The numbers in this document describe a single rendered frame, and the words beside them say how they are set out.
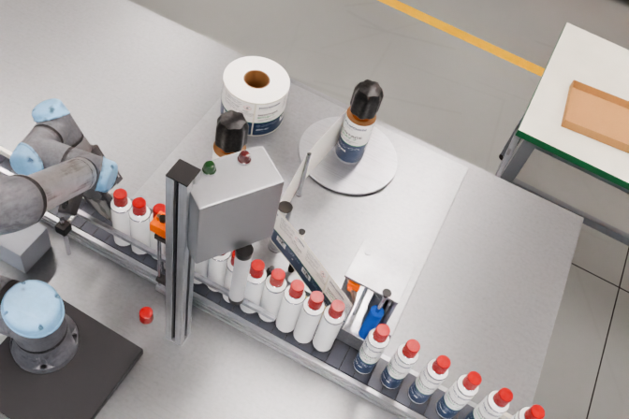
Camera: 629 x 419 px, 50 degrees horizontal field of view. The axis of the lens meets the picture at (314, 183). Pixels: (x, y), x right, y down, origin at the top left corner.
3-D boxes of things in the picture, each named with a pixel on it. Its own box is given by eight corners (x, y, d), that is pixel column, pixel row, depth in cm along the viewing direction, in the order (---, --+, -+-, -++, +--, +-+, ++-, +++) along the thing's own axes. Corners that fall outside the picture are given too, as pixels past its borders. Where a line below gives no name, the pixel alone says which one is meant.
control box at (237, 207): (272, 237, 140) (285, 181, 125) (195, 265, 133) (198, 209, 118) (251, 199, 145) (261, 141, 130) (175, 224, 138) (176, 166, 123)
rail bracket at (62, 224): (87, 239, 183) (81, 205, 170) (69, 260, 179) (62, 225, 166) (77, 235, 184) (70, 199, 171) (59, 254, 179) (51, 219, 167)
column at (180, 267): (190, 332, 173) (201, 169, 120) (181, 346, 170) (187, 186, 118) (175, 324, 173) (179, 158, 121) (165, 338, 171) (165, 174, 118)
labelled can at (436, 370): (431, 390, 169) (458, 357, 153) (423, 409, 166) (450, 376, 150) (411, 380, 170) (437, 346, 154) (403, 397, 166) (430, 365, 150)
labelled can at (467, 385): (458, 405, 168) (489, 373, 152) (451, 424, 165) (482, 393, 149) (439, 395, 169) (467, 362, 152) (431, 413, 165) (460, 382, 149)
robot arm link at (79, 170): (21, 196, 107) (125, 151, 155) (-45, 174, 107) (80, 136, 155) (5, 263, 110) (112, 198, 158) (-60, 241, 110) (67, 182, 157)
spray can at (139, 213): (155, 244, 180) (154, 199, 164) (143, 259, 177) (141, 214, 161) (138, 236, 181) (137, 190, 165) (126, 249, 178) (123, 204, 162)
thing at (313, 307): (316, 331, 173) (331, 293, 157) (307, 348, 170) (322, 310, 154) (299, 322, 174) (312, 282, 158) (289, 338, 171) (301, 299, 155)
